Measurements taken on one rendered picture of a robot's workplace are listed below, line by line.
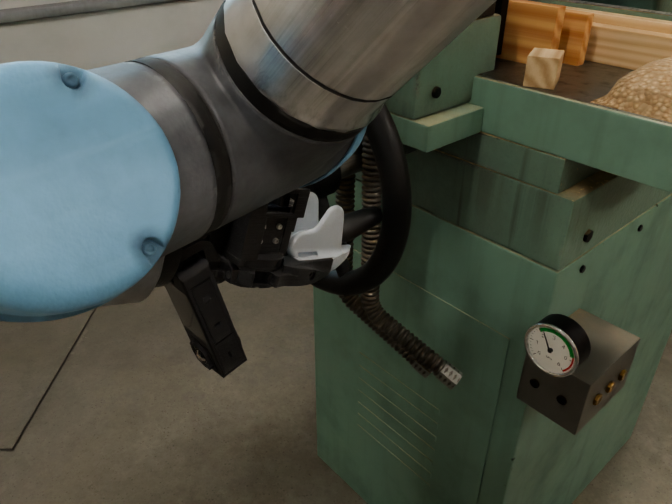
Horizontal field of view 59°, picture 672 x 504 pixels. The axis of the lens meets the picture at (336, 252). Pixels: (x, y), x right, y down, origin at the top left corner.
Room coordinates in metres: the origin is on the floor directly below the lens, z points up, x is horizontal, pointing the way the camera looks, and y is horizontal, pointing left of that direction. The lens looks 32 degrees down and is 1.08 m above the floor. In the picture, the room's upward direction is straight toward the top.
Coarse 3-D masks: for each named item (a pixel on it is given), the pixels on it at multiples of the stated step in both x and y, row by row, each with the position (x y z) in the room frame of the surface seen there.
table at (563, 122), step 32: (512, 64) 0.71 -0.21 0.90; (480, 96) 0.65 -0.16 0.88; (512, 96) 0.62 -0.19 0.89; (544, 96) 0.59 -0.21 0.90; (576, 96) 0.58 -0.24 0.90; (416, 128) 0.59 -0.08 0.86; (448, 128) 0.60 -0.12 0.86; (480, 128) 0.64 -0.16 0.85; (512, 128) 0.61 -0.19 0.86; (544, 128) 0.59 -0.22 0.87; (576, 128) 0.56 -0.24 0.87; (608, 128) 0.54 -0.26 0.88; (640, 128) 0.52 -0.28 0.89; (576, 160) 0.55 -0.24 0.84; (608, 160) 0.53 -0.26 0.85; (640, 160) 0.51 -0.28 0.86
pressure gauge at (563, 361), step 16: (544, 320) 0.50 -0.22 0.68; (560, 320) 0.49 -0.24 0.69; (528, 336) 0.50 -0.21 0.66; (544, 336) 0.49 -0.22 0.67; (560, 336) 0.47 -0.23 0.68; (576, 336) 0.47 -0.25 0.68; (528, 352) 0.49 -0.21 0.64; (544, 352) 0.48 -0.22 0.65; (560, 352) 0.47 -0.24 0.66; (576, 352) 0.46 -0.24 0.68; (544, 368) 0.48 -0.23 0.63; (560, 368) 0.47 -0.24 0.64; (576, 368) 0.45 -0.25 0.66
